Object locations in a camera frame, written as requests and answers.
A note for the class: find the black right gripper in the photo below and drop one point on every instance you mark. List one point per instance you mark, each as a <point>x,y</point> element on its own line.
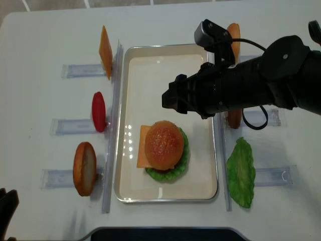
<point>200,93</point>

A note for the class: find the sesame top bun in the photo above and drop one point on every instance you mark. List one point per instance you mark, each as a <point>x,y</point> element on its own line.
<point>163,145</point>

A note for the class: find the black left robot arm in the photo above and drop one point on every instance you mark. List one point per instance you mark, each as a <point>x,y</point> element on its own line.
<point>9,203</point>

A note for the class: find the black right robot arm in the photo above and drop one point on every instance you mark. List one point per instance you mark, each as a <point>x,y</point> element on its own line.
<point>286,75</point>

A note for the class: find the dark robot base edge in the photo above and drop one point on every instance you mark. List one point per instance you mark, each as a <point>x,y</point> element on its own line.
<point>165,233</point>

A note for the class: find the upright brown meat patty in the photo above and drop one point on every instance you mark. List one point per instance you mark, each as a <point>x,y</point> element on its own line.
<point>234,118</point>

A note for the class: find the flat orange cheese slice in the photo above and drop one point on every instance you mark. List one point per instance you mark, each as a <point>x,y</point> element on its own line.
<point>141,150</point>

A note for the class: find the brown meat patty on burger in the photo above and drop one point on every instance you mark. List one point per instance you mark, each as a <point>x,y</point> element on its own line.
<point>162,171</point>

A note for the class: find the red tomato slice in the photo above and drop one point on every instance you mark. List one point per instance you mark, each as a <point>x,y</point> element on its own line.
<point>99,112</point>

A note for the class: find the green lettuce on burger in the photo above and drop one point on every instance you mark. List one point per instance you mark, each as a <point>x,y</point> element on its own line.
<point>178,169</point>

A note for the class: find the upright orange cheese slice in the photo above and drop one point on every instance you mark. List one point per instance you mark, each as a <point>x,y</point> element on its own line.
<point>105,52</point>

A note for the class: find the loose green lettuce leaf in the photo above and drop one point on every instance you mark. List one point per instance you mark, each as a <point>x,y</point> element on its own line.
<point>241,173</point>

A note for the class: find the clear holder for cheese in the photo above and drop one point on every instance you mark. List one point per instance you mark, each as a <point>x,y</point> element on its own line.
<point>78,71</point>

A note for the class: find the clear holder for tomato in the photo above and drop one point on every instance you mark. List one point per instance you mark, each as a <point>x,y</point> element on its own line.
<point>61,127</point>

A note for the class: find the clear holder for lettuce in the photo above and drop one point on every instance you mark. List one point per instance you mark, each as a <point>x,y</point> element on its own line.
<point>281,176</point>

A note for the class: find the white metal tray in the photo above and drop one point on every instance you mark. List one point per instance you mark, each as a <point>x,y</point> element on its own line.
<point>146,76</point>

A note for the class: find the clear holder for patty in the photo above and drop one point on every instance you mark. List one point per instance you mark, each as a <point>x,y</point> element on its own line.
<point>257,118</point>

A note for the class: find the upright bun half right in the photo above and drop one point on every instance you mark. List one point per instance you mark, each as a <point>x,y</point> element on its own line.
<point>234,31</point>

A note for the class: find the upright bun bottom left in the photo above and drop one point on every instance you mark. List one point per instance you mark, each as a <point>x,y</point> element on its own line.
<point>84,169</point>

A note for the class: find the clear holder for left bun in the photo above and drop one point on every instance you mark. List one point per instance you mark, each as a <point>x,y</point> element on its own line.
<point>56,179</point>

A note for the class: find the clear right long rail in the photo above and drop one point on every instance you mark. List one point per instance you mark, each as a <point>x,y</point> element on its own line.
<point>220,154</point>

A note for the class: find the clear long rail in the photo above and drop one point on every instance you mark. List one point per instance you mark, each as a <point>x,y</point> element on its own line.
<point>112,139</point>
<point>220,154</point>

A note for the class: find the clear left long rail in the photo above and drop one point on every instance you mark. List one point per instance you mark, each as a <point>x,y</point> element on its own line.
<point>112,139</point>

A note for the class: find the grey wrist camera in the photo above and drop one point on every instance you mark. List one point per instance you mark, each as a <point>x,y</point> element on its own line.
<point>210,35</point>

